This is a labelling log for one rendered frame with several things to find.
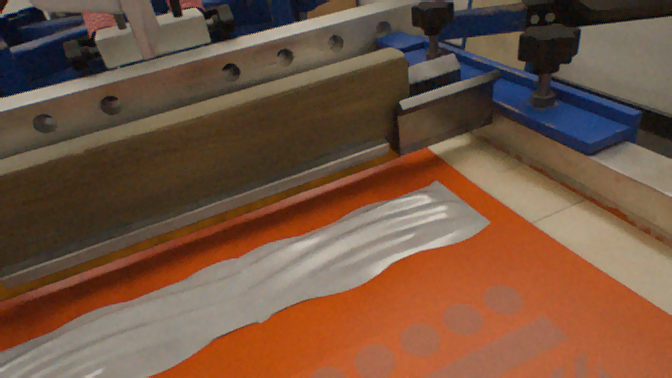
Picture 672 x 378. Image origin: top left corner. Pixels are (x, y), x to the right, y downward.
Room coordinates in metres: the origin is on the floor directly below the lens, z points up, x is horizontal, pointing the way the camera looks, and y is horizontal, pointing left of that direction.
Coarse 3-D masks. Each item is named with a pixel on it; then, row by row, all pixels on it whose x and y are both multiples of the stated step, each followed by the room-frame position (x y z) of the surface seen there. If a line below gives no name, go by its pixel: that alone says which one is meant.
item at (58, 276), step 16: (368, 160) 0.35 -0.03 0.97; (384, 160) 0.35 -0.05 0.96; (336, 176) 0.34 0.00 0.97; (288, 192) 0.32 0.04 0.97; (240, 208) 0.31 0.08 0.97; (256, 208) 0.31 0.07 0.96; (192, 224) 0.30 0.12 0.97; (208, 224) 0.30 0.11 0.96; (144, 240) 0.29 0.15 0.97; (160, 240) 0.29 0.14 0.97; (112, 256) 0.28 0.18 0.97; (64, 272) 0.27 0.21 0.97; (80, 272) 0.27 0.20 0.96; (16, 288) 0.26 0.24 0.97; (32, 288) 0.26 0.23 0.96
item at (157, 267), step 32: (128, 256) 0.29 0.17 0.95; (160, 256) 0.28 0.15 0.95; (192, 256) 0.28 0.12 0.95; (224, 256) 0.27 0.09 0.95; (64, 288) 0.26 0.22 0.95; (96, 288) 0.26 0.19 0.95; (128, 288) 0.25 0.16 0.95; (160, 288) 0.25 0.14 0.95; (0, 320) 0.24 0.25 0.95; (32, 320) 0.24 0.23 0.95; (64, 320) 0.23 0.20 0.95; (224, 352) 0.18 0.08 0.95; (256, 352) 0.17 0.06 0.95
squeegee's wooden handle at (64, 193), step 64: (384, 64) 0.34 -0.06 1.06; (128, 128) 0.30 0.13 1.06; (192, 128) 0.30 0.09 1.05; (256, 128) 0.31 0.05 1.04; (320, 128) 0.32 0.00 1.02; (384, 128) 0.34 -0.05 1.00; (0, 192) 0.26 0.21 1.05; (64, 192) 0.27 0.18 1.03; (128, 192) 0.28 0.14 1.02; (192, 192) 0.29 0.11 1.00; (0, 256) 0.25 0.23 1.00
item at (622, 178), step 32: (480, 128) 0.38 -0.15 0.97; (512, 128) 0.34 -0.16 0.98; (544, 160) 0.30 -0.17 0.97; (576, 160) 0.27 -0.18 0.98; (608, 160) 0.25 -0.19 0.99; (640, 160) 0.25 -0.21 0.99; (576, 192) 0.27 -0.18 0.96; (608, 192) 0.24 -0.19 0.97; (640, 192) 0.22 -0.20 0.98; (640, 224) 0.22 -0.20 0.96
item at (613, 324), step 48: (336, 192) 0.33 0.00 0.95; (384, 192) 0.31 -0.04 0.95; (480, 192) 0.29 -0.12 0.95; (240, 240) 0.28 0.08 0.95; (480, 240) 0.24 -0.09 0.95; (528, 240) 0.23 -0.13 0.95; (384, 288) 0.21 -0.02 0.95; (432, 288) 0.20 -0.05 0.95; (528, 288) 0.19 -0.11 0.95; (576, 288) 0.18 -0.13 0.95; (624, 288) 0.17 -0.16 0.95; (288, 336) 0.18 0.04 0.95; (336, 336) 0.18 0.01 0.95; (576, 336) 0.15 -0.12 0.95; (624, 336) 0.14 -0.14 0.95
